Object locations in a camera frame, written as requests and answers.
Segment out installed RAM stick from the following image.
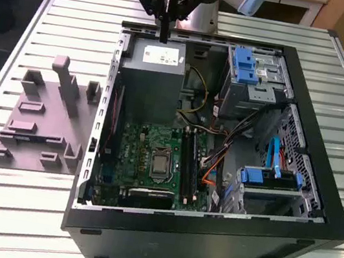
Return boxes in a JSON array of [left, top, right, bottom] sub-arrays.
[[181, 131, 207, 204]]

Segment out grey parts rack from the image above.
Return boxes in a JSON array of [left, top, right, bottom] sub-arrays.
[[0, 45, 108, 184]]

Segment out silver CPU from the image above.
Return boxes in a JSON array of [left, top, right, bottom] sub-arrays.
[[150, 156, 171, 174]]

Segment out metal drive cage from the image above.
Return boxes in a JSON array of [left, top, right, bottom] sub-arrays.
[[216, 44, 302, 129]]

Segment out CPU socket with metal cover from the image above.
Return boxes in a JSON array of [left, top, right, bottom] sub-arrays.
[[145, 145, 178, 184]]

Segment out black wire bundle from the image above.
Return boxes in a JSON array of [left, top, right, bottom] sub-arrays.
[[200, 101, 263, 175]]

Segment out yellow power wires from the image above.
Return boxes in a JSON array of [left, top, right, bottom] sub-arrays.
[[174, 64, 213, 130]]

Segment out empty black RAM slot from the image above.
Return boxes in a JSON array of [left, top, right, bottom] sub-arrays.
[[172, 126, 197, 204]]

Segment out metal disk bay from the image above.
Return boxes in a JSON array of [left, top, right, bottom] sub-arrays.
[[217, 163, 332, 229]]

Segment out blue plastic drive carrier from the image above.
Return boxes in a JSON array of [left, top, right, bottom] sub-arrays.
[[228, 47, 264, 86]]

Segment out grey power supply unit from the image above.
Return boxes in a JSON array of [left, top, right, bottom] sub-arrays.
[[109, 32, 191, 131]]

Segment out green motherboard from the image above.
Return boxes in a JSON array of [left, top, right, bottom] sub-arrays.
[[89, 113, 221, 222]]

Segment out hard disk in blue carrier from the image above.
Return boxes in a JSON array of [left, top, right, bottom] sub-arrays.
[[237, 164, 305, 195]]

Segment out blue flat data wire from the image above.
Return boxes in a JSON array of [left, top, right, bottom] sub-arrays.
[[263, 135, 289, 180]]

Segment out black open PC case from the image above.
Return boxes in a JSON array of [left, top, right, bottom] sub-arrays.
[[56, 14, 344, 258]]

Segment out orange data wire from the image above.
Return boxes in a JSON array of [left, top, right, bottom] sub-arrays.
[[199, 162, 219, 188]]

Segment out RAM stick with blue label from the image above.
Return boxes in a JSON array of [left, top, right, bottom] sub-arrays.
[[12, 133, 60, 147]]

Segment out black graphics card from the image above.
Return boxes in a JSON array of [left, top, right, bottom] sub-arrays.
[[116, 183, 176, 215]]

